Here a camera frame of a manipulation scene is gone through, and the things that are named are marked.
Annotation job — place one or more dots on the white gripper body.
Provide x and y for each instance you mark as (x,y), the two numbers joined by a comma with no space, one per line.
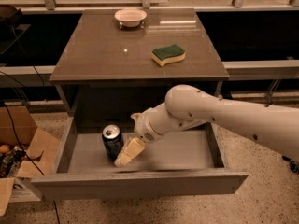
(144,125)

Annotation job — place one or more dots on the dark blue pepsi can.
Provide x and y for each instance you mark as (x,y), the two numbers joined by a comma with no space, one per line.
(113,141)

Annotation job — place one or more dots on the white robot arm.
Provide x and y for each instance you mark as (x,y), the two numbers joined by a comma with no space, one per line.
(185,107)

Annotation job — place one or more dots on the grey cabinet with counter top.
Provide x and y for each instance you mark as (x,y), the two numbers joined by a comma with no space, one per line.
(102,55)

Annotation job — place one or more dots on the open grey top drawer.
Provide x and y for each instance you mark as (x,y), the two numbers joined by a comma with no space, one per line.
(185,163)

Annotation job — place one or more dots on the green and yellow sponge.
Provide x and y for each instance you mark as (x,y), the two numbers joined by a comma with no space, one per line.
(170,54)

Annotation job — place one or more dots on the white bowl on metal stand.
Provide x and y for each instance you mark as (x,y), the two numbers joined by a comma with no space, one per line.
(130,18)

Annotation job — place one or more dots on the brown cardboard box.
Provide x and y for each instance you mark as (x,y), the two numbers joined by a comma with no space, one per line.
(26,152)

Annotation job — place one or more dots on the black device on floor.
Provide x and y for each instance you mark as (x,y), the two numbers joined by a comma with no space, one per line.
(294,165)

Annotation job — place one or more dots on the dark object at left shelf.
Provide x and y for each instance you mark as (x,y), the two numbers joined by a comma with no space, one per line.
(11,28)

